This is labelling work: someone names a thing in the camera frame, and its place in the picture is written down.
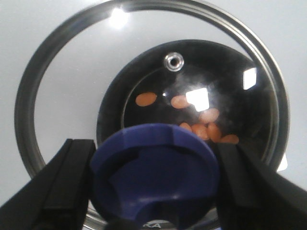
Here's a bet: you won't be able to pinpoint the dark blue saucepan purple handle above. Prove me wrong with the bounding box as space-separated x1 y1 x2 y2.
96 40 282 167

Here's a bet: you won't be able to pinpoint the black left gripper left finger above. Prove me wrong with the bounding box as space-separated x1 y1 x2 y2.
0 139 95 230

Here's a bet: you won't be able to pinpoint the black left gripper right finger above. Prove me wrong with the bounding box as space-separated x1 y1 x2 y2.
216 143 307 230

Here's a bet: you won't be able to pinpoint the orange ham pieces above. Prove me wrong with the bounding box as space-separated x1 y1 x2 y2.
135 92 239 144

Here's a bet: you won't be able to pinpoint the glass lid blue knob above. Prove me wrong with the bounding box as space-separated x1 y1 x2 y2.
14 0 289 230

